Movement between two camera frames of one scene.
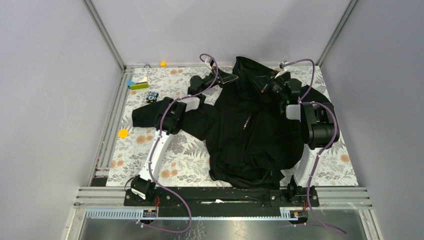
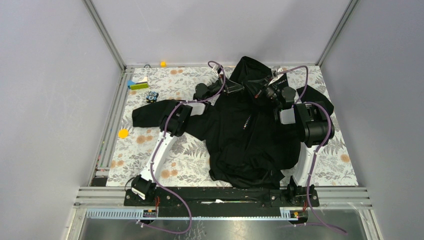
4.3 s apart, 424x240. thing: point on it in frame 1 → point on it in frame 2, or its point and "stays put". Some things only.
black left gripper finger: (224, 78) → (231, 86)
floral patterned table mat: (183, 160) stays put
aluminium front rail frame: (355, 199) stays put
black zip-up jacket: (252, 137) stays put
